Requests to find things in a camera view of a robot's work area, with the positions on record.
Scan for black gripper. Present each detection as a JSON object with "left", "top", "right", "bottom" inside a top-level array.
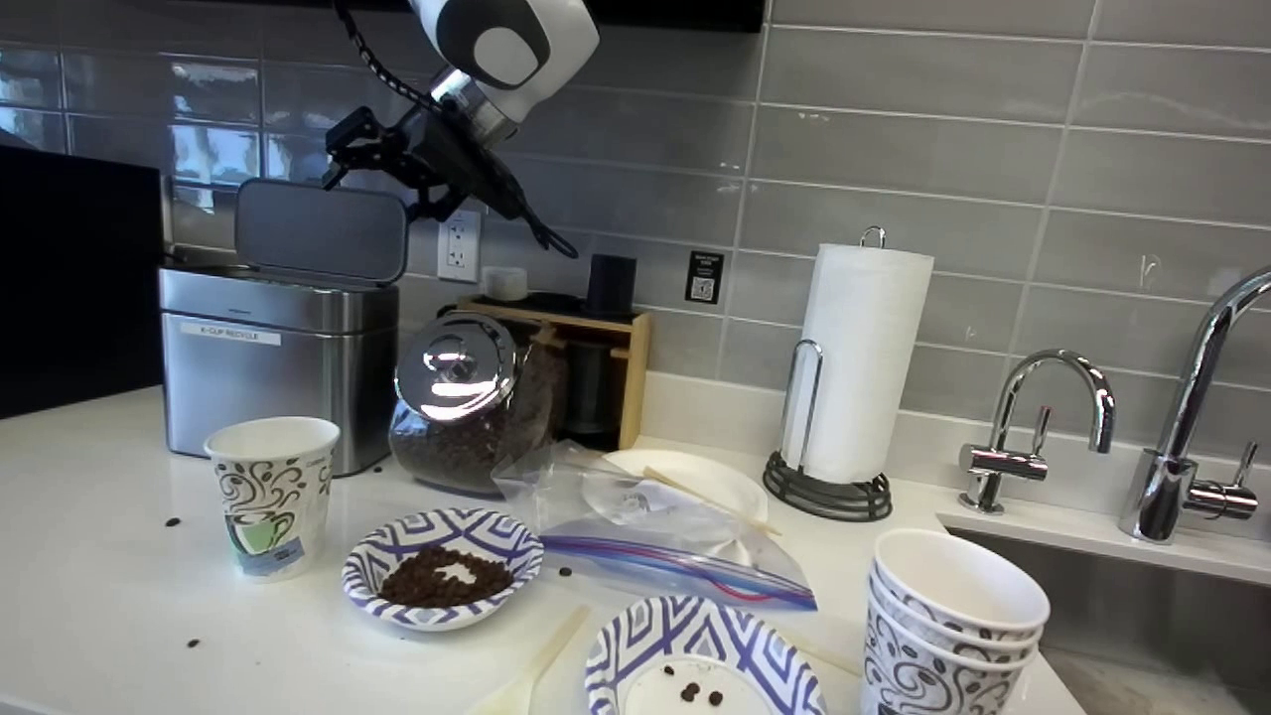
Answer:
[{"left": 323, "top": 105, "right": 514, "bottom": 221}]

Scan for dark grey bin lid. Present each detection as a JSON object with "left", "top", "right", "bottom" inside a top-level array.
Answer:
[{"left": 236, "top": 179, "right": 414, "bottom": 292}]

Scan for small white container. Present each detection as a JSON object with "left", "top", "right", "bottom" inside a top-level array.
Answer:
[{"left": 478, "top": 264, "right": 531, "bottom": 306}]

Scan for black cylinder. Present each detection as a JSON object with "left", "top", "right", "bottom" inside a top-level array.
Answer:
[{"left": 583, "top": 252, "right": 638, "bottom": 327}]

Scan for black monitor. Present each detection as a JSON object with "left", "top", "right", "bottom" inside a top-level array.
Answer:
[{"left": 0, "top": 141, "right": 167, "bottom": 423}]

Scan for wooden holder box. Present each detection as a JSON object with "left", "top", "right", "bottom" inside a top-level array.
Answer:
[{"left": 451, "top": 296, "right": 657, "bottom": 456}]

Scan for clear zip plastic bag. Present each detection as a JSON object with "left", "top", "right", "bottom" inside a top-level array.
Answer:
[{"left": 492, "top": 441, "right": 821, "bottom": 617}]

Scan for cream plastic spoon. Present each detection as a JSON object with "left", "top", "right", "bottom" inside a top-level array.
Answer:
[{"left": 466, "top": 604, "right": 596, "bottom": 715}]

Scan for blue paper plate, few beans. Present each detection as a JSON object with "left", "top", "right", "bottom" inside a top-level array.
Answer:
[{"left": 581, "top": 592, "right": 830, "bottom": 715}]

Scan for small chrome faucet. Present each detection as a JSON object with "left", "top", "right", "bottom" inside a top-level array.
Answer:
[{"left": 956, "top": 345, "right": 1121, "bottom": 517}]

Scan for white patterned mug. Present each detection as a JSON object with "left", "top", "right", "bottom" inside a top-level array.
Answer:
[{"left": 857, "top": 607, "right": 1037, "bottom": 715}]

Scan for large chrome faucet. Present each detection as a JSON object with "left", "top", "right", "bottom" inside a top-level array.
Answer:
[{"left": 1121, "top": 264, "right": 1271, "bottom": 544}]

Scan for steel sink basin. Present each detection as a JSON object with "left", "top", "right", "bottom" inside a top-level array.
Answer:
[{"left": 947, "top": 523, "right": 1271, "bottom": 715}]

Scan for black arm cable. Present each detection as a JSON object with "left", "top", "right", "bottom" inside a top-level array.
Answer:
[{"left": 331, "top": 0, "right": 449, "bottom": 114}]

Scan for white wall outlet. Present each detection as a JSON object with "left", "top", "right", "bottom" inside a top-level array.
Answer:
[{"left": 434, "top": 209, "right": 483, "bottom": 285}]

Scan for dark wall cabinet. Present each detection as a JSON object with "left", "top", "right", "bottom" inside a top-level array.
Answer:
[{"left": 196, "top": 0, "right": 771, "bottom": 39}]

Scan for black wall switch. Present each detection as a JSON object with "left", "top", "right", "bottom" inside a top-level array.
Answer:
[{"left": 683, "top": 247, "right": 728, "bottom": 311}]

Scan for black wire towel holder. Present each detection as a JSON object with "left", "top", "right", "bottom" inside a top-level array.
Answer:
[{"left": 760, "top": 225, "right": 898, "bottom": 523}]

